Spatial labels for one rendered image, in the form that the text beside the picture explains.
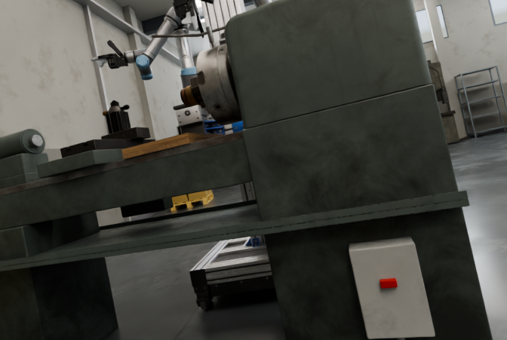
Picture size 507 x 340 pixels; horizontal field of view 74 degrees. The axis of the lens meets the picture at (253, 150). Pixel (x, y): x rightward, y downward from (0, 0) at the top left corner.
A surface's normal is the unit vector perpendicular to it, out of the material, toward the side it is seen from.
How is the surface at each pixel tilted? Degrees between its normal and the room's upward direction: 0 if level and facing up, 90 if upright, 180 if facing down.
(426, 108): 90
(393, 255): 90
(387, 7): 90
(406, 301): 90
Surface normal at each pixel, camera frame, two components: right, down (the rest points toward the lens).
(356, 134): -0.30, 0.03
